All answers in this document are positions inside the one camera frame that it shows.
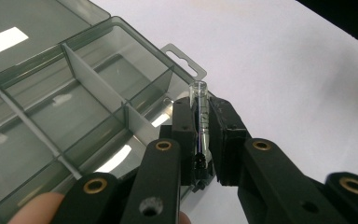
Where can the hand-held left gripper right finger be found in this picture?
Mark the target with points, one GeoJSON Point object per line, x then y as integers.
{"type": "Point", "coordinates": [228, 146]}

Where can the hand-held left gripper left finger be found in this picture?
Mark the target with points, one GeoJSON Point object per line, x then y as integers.
{"type": "Point", "coordinates": [185, 140]}

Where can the small glass tube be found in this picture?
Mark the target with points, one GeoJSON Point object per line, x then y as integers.
{"type": "Point", "coordinates": [200, 93]}

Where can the grey transparent plastic compartment box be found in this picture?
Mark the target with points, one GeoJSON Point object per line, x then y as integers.
{"type": "Point", "coordinates": [84, 102]}

